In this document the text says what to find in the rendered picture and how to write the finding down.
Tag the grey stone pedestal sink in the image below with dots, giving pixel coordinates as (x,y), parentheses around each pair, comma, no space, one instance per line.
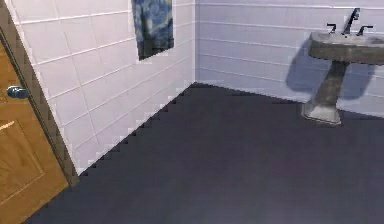
(336,53)

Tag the brown wooden room door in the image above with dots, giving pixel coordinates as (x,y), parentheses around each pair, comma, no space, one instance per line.
(20,160)

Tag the dark round door knob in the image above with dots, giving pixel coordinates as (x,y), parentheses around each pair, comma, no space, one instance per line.
(16,92)

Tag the blue painting wall picture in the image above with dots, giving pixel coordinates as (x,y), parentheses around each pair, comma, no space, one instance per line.
(154,26)

